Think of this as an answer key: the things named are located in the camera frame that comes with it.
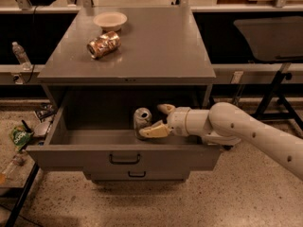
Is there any grey metal drawer cabinet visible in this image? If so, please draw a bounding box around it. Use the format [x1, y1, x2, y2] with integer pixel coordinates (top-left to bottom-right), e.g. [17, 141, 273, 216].
[39, 7, 215, 113]

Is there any crushed brown soda can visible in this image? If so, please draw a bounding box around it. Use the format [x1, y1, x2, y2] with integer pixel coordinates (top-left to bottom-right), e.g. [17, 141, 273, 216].
[87, 31, 121, 59]

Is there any white paper bowl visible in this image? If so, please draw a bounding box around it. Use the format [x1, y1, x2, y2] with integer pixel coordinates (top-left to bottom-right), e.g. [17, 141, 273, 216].
[93, 12, 128, 31]

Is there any green chip bag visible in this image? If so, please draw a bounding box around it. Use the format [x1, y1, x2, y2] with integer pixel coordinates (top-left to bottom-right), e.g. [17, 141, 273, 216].
[9, 125, 33, 151]

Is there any grey lower drawer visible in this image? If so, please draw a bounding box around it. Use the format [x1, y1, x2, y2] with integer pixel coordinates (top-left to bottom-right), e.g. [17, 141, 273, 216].
[84, 170, 189, 182]

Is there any open grey top drawer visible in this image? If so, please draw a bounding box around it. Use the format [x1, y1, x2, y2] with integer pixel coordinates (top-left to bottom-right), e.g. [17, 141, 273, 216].
[27, 89, 221, 174]

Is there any black top drawer handle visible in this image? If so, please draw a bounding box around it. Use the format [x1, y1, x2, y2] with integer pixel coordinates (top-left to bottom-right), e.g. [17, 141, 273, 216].
[109, 153, 141, 166]

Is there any black folding stand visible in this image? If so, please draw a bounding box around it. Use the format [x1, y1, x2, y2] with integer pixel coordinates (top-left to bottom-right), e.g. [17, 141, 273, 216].
[203, 16, 303, 121]

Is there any black drawer handle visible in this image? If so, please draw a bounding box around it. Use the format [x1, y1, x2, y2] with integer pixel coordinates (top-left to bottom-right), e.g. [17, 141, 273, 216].
[109, 153, 141, 166]
[128, 171, 146, 178]

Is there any white green 7up can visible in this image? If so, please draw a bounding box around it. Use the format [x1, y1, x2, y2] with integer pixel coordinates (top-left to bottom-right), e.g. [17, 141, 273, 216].
[133, 108, 152, 140]

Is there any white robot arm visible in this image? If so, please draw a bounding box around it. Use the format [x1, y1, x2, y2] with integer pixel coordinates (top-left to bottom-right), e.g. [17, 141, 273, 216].
[139, 102, 303, 180]

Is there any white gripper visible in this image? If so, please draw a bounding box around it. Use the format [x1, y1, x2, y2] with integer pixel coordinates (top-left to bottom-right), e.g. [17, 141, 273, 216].
[139, 104, 190, 138]

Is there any plastic bottle on floor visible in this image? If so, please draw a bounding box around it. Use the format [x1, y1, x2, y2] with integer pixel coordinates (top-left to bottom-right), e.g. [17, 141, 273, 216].
[0, 150, 27, 184]

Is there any black lower drawer handle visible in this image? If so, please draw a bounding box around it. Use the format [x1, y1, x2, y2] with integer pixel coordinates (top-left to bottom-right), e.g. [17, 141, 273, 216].
[128, 171, 146, 178]

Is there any clear plastic water bottle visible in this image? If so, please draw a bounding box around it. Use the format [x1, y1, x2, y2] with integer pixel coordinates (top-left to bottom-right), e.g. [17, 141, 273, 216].
[12, 42, 32, 71]

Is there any dark snack packet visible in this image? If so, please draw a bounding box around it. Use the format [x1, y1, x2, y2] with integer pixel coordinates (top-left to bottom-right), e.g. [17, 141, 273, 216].
[34, 103, 56, 122]

